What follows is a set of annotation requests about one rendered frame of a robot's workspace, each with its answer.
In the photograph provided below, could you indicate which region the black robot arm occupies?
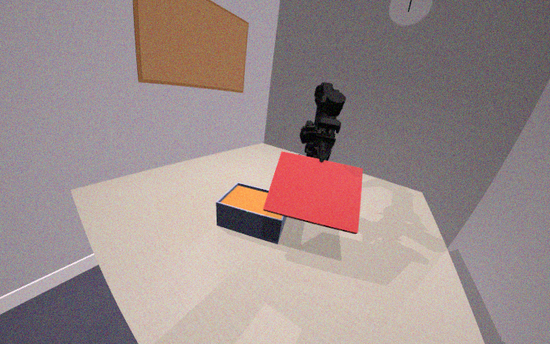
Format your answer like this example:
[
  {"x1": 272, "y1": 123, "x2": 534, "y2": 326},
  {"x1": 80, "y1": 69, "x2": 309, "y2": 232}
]
[{"x1": 300, "y1": 82, "x2": 346, "y2": 157}]

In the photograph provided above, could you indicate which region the red lid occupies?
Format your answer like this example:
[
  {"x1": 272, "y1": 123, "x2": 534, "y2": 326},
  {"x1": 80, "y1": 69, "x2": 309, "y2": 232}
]
[{"x1": 263, "y1": 152, "x2": 363, "y2": 234}]

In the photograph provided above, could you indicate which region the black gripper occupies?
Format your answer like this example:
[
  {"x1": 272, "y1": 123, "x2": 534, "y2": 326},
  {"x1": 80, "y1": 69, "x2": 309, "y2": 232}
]
[{"x1": 312, "y1": 118, "x2": 341, "y2": 162}]

